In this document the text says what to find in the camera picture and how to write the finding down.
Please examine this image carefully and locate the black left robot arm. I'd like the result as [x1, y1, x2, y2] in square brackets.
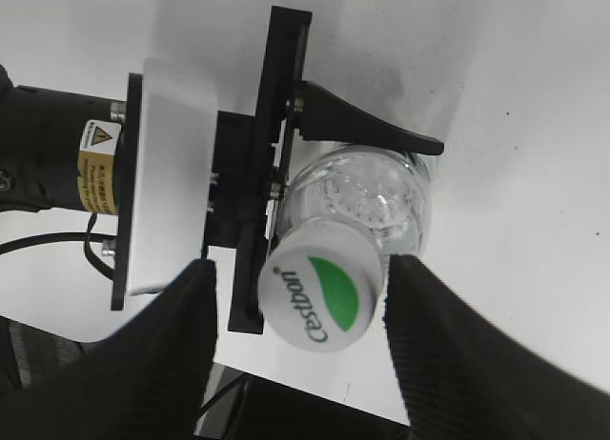
[1, 6, 444, 334]

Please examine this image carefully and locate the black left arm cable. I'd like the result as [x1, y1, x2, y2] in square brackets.
[0, 210, 118, 282]

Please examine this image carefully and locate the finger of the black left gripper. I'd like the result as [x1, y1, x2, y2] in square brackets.
[295, 81, 444, 155]

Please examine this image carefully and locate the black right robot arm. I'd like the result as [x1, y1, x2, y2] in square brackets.
[1, 256, 609, 439]

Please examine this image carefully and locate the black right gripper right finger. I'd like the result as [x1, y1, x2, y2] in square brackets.
[384, 255, 609, 439]

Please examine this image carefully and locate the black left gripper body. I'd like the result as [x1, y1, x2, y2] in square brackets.
[204, 6, 313, 334]

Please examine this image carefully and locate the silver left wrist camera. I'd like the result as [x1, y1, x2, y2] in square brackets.
[111, 58, 218, 311]

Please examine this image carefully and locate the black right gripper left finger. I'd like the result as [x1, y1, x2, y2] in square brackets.
[1, 259, 218, 439]

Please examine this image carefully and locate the clear water bottle green label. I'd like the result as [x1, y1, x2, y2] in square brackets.
[275, 145, 431, 259]

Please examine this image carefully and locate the white green bottle cap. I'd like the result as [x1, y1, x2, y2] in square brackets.
[257, 217, 385, 352]

